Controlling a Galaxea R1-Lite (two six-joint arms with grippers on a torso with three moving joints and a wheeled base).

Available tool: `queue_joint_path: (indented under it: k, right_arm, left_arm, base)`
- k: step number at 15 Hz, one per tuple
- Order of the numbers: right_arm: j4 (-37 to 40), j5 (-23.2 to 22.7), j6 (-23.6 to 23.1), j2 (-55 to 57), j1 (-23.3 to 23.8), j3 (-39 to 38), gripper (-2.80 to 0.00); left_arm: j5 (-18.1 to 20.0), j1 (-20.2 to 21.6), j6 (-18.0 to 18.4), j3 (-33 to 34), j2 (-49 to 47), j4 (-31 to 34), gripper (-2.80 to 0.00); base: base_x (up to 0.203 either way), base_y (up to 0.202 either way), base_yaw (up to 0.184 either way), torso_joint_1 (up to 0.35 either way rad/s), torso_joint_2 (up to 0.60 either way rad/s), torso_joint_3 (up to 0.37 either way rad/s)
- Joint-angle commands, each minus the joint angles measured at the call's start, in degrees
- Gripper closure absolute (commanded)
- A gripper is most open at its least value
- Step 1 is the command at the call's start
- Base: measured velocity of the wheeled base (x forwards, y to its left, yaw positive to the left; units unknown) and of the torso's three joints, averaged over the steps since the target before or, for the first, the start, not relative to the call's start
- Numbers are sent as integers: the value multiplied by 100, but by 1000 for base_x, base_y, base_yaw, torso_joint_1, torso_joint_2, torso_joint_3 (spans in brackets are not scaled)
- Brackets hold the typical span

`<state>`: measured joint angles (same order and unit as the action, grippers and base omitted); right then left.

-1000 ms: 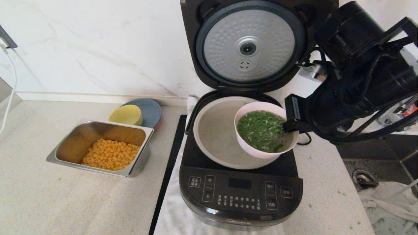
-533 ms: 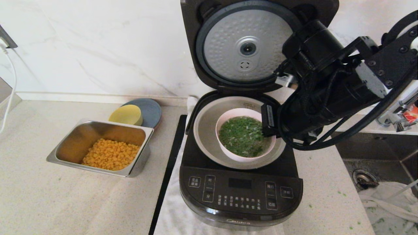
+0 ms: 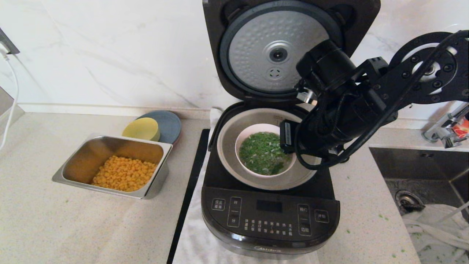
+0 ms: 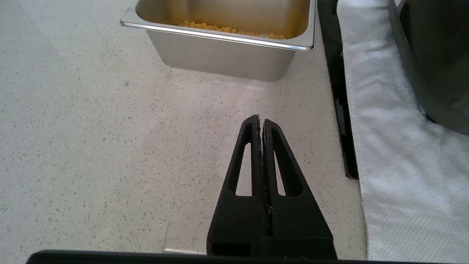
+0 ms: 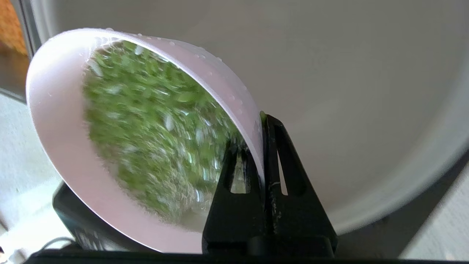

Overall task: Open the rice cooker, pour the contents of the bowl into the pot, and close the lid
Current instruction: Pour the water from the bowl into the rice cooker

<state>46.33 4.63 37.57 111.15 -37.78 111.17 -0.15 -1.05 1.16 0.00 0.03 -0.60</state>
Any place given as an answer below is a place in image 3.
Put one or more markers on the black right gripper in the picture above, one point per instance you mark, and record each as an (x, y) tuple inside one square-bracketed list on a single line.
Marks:
[(287, 137)]

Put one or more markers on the chopped green scallions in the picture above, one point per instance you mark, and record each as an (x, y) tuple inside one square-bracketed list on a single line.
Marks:
[(262, 152)]

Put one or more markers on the white bowl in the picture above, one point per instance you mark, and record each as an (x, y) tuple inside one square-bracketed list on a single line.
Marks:
[(256, 128)]

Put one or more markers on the black rice cooker lid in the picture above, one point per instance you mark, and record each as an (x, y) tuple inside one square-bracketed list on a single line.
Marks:
[(256, 47)]

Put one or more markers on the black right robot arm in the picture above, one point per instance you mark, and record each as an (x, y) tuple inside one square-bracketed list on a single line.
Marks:
[(366, 102)]

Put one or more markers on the grey inner pot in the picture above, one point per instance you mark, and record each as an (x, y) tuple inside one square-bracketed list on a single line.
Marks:
[(227, 154)]

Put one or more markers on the black rice cooker body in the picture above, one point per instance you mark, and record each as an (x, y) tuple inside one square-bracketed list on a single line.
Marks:
[(269, 216)]

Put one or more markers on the yellow bowl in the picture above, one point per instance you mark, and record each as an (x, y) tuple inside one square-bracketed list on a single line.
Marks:
[(141, 129)]

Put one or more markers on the black strip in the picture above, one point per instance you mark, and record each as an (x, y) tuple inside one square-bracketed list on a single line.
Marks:
[(190, 183)]

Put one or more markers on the blue plate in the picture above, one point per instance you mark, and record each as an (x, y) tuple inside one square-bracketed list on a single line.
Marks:
[(170, 126)]

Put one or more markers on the metal sink drain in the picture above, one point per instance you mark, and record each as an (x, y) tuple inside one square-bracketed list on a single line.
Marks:
[(406, 200)]

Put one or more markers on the white towel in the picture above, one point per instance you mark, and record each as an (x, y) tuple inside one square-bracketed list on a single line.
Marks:
[(198, 238)]

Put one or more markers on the chrome faucet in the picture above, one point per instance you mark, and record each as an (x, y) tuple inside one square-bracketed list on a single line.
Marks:
[(441, 134)]

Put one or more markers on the yellow corn kernels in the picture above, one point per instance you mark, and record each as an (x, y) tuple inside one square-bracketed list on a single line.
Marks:
[(124, 174)]

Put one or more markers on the orange red item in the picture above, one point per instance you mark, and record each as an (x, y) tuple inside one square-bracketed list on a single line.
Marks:
[(460, 131)]

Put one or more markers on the white cloth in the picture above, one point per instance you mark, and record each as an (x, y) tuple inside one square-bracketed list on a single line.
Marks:
[(439, 234)]

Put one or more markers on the stainless steel tray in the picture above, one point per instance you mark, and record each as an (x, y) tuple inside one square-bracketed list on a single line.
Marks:
[(86, 157)]

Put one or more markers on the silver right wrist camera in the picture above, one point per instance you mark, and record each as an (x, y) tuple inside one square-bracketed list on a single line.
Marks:
[(307, 97)]

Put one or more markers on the dark wall socket plate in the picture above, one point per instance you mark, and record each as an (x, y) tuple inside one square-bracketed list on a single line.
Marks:
[(9, 44)]

